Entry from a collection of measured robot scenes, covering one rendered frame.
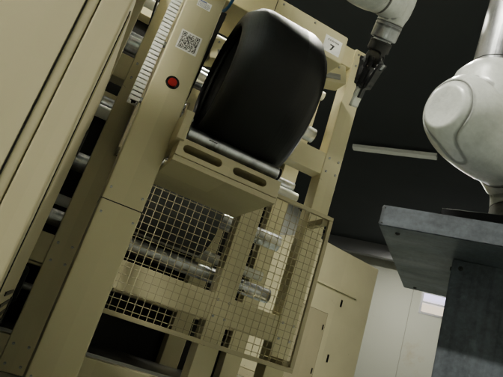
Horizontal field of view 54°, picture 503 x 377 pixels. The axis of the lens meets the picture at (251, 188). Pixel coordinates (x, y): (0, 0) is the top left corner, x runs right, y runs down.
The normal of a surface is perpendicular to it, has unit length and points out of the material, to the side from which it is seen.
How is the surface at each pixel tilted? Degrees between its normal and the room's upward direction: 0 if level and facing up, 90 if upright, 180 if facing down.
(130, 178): 90
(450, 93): 103
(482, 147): 146
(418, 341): 90
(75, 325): 90
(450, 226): 90
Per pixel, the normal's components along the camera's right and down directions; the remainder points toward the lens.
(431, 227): -0.35, -0.40
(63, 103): 0.39, -0.17
